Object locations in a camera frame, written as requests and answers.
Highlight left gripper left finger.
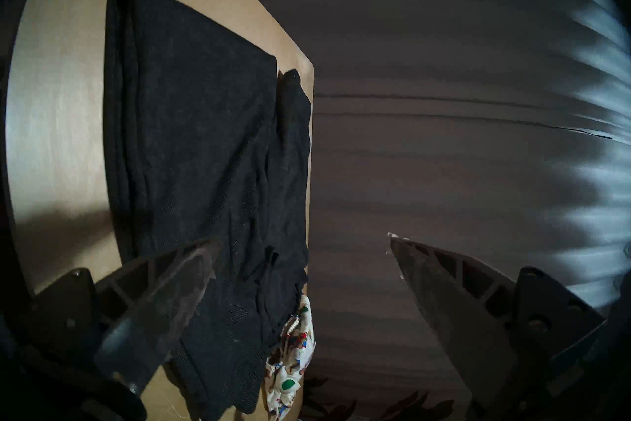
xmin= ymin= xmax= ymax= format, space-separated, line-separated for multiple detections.
xmin=27 ymin=237 xmax=223 ymax=396

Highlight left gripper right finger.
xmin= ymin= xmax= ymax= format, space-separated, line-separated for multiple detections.
xmin=388 ymin=232 xmax=608 ymax=418

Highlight black drawstring shorts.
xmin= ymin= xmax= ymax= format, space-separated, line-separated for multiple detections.
xmin=103 ymin=0 xmax=314 ymax=421

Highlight white bear print shorts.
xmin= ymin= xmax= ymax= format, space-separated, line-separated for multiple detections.
xmin=264 ymin=294 xmax=317 ymax=421

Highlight tall dark leafy plant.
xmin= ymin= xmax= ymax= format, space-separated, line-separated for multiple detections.
xmin=298 ymin=376 xmax=456 ymax=421

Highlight light wooden table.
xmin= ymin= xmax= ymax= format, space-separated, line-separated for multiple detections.
xmin=4 ymin=0 xmax=315 ymax=421

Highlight grey pleated curtain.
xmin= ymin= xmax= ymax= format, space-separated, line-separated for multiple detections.
xmin=210 ymin=0 xmax=631 ymax=421

